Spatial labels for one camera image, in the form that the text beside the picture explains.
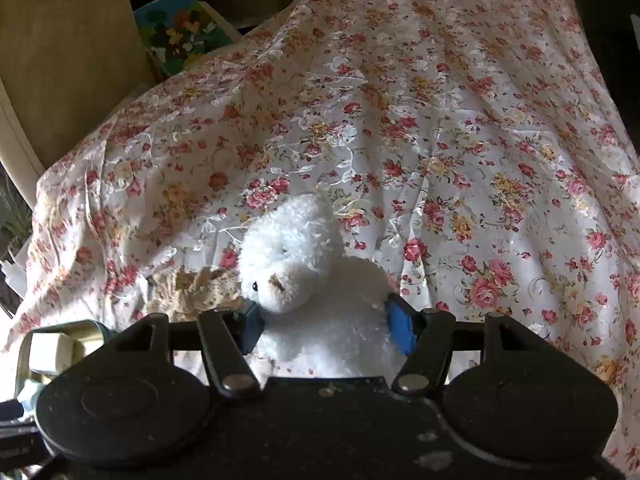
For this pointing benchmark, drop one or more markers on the colourful picture book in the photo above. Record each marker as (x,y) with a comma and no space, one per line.
(176,33)

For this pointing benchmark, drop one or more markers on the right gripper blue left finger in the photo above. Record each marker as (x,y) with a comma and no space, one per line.
(227,337)

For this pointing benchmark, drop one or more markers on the gold metal tin box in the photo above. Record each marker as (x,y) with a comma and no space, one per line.
(90,335)

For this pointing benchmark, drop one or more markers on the white tissue pack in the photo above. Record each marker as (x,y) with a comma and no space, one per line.
(52,353)

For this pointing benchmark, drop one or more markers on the potted green plant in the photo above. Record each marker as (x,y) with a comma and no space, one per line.
(16,216)

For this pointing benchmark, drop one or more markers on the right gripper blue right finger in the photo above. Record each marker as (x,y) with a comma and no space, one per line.
(424,338)

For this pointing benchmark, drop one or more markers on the white teddy bear plush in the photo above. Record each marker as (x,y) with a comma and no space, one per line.
(324,311)

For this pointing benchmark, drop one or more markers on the floral pink bedspread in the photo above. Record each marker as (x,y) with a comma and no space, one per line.
(469,147)

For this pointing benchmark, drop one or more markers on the beige crochet lace doily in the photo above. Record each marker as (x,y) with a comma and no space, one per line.
(184,295)

